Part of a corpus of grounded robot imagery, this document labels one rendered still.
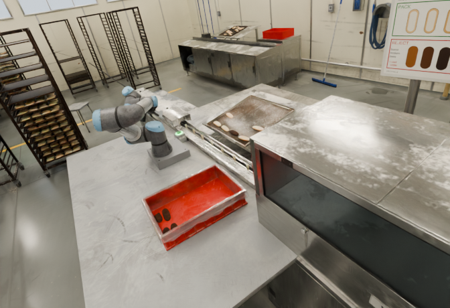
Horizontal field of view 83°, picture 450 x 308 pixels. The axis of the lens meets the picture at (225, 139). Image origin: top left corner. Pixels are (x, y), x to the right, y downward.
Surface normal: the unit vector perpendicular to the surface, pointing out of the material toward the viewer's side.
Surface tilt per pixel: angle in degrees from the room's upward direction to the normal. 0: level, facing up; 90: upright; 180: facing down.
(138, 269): 0
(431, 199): 0
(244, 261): 0
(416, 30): 90
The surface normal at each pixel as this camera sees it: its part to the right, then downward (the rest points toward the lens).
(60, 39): 0.57, 0.34
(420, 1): -0.75, 0.43
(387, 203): -0.15, -0.85
